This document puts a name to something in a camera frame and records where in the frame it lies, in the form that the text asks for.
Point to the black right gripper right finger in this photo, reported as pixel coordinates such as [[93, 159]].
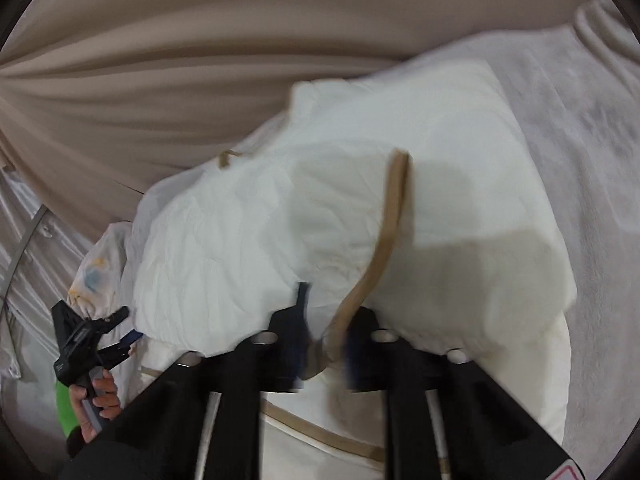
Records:
[[445, 417]]

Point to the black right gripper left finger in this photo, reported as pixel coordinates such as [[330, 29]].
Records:
[[202, 421]]

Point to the person's left hand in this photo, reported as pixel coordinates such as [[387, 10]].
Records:
[[106, 400]]

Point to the grey floral fleece blanket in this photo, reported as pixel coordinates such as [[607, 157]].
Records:
[[574, 90]]

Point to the white quilted duvet tan trim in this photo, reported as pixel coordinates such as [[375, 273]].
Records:
[[480, 264]]

